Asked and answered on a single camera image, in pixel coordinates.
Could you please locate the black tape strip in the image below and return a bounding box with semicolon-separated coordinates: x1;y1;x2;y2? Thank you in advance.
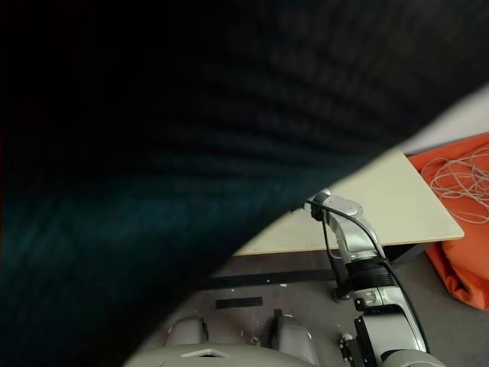
215;296;264;310

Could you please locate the dark blurred cloth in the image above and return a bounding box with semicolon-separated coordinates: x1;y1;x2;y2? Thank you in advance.
0;0;489;367

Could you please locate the grey right robot foot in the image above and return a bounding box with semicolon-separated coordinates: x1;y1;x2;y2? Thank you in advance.
271;309;319;366

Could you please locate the grey robot foot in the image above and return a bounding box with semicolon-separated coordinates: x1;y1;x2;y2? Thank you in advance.
271;309;319;366
164;316;209;347

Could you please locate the grey left robot foot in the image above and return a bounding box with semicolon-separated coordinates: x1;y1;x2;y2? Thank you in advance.
164;316;209;347

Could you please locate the silver robot torso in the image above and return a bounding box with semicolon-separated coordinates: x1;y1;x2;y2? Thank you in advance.
125;343;318;367

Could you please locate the orange bean bag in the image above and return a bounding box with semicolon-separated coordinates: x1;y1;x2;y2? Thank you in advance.
406;132;489;311

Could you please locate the black metal table frame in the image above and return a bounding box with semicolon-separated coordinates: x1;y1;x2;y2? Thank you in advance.
198;242;427;305

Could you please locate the tangled white cable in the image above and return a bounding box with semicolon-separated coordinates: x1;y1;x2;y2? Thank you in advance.
419;145;489;225

